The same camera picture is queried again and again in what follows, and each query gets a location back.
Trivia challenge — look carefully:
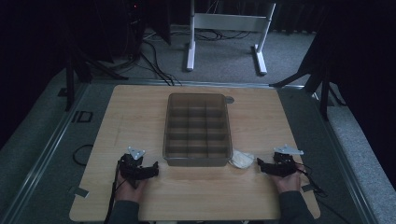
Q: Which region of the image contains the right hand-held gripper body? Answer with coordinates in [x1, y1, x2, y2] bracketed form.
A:
[271, 144, 304, 178]

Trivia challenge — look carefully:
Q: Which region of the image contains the clear divided storage box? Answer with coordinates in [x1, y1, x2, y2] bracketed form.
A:
[162, 92, 235, 168]

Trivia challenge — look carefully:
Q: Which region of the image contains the black cable loop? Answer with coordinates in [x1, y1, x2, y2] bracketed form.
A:
[72, 144, 94, 167]

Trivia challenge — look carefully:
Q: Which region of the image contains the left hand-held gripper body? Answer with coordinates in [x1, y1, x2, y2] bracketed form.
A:
[117, 146, 148, 189]

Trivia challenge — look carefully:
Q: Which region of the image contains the black floor cables bundle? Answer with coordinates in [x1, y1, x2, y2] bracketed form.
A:
[136, 29, 253, 87]

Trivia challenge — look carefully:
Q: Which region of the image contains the white cloth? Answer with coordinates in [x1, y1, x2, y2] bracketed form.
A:
[228, 148, 256, 170]

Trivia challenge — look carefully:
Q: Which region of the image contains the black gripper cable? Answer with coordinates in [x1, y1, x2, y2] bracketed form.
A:
[295, 161, 354, 224]
[104, 160, 129, 224]

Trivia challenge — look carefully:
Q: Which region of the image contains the black tripod stand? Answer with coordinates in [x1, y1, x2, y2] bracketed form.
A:
[268, 27, 347, 121]
[64, 18, 129, 112]

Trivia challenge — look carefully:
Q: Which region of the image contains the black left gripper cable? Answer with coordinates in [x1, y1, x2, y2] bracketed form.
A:
[104, 160, 129, 224]

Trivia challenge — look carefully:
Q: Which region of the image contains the person's right hand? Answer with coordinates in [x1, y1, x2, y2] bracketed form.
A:
[271, 163, 306, 194]

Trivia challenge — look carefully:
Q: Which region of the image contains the white metal desk frame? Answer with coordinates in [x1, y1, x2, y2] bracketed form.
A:
[186, 0, 277, 77]

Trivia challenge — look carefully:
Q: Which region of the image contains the person's left hand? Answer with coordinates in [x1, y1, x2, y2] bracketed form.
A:
[115, 170, 149, 203]

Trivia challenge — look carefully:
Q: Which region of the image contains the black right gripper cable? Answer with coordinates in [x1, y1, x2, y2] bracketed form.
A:
[295, 161, 354, 224]

